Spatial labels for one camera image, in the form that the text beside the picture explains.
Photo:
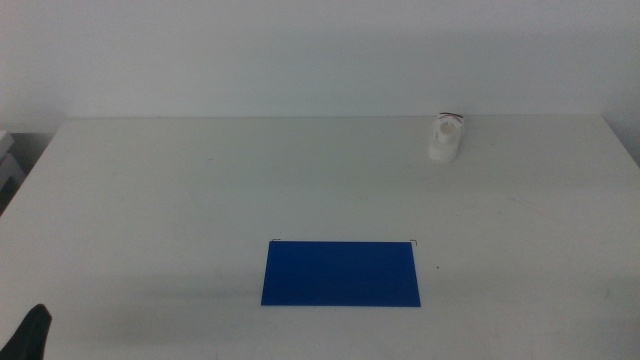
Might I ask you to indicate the blue rectangular mat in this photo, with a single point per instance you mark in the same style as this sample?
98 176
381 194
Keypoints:
340 275

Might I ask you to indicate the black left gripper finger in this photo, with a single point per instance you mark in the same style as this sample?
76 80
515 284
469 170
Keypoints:
30 335

